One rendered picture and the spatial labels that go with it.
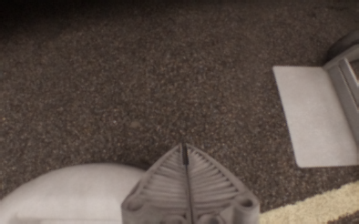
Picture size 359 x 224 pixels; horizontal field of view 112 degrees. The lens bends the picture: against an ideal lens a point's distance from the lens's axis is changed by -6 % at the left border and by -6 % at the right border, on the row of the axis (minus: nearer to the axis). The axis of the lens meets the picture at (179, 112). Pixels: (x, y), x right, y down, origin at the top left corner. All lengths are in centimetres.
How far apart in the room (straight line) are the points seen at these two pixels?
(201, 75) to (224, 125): 31
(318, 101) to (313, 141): 24
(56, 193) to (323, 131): 107
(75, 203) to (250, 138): 68
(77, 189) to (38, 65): 98
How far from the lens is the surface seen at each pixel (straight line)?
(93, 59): 101
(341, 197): 99
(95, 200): 35
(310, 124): 94
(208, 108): 71
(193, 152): 16
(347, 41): 113
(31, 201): 44
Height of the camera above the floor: 65
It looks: 72 degrees down
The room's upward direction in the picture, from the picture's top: 1 degrees counter-clockwise
